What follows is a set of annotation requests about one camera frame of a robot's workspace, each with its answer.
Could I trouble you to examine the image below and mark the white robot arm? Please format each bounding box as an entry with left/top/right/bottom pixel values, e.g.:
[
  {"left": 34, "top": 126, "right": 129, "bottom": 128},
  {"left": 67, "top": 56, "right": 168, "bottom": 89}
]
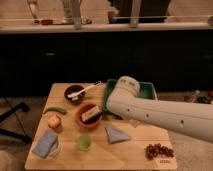
[{"left": 106, "top": 76, "right": 213, "bottom": 143}]

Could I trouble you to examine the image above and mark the green plastic cup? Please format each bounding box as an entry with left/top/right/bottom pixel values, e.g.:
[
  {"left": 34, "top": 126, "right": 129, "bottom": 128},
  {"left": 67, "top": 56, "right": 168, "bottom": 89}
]
[{"left": 77, "top": 134, "right": 91, "bottom": 151}]

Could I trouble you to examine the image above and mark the dark brown bowl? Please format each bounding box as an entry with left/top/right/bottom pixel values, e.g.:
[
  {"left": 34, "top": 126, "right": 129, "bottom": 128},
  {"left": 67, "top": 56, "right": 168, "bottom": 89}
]
[{"left": 64, "top": 84, "right": 85, "bottom": 105}]

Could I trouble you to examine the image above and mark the white eraser block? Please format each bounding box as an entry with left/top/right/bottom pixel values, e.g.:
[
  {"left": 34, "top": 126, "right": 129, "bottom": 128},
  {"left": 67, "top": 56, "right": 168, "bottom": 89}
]
[{"left": 81, "top": 106, "right": 101, "bottom": 122}]

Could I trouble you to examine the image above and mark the orange bowl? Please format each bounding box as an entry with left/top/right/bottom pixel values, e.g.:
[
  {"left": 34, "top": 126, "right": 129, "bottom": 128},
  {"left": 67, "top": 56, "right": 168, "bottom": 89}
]
[{"left": 75, "top": 103, "right": 102, "bottom": 129}]

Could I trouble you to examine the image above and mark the green plastic tray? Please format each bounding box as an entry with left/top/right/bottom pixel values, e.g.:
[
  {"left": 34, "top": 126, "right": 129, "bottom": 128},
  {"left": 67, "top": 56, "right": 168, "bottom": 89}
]
[{"left": 102, "top": 79, "right": 157, "bottom": 114}]

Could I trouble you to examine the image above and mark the blue triangular cloth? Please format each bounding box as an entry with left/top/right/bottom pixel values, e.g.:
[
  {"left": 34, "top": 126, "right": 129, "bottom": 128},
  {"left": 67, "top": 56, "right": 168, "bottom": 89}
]
[{"left": 105, "top": 124, "right": 131, "bottom": 144}]

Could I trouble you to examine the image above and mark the yellow toy bread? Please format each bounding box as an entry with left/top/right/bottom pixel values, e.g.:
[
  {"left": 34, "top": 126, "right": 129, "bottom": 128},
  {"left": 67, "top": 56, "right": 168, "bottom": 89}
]
[{"left": 47, "top": 115, "right": 61, "bottom": 129}]

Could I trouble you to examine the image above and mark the red grape bunch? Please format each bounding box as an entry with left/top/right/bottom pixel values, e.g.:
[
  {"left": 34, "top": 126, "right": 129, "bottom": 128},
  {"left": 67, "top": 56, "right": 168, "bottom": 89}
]
[{"left": 145, "top": 143, "right": 174, "bottom": 160}]

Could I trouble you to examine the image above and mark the blue folded cloth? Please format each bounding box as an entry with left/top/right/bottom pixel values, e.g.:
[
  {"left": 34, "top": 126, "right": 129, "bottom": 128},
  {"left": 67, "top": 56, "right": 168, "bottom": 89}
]
[{"left": 32, "top": 131, "right": 60, "bottom": 158}]

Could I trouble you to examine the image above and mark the black office chair base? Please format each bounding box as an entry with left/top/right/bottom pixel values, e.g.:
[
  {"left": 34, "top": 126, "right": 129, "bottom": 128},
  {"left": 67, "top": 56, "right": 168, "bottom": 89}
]
[{"left": 0, "top": 102, "right": 32, "bottom": 144}]

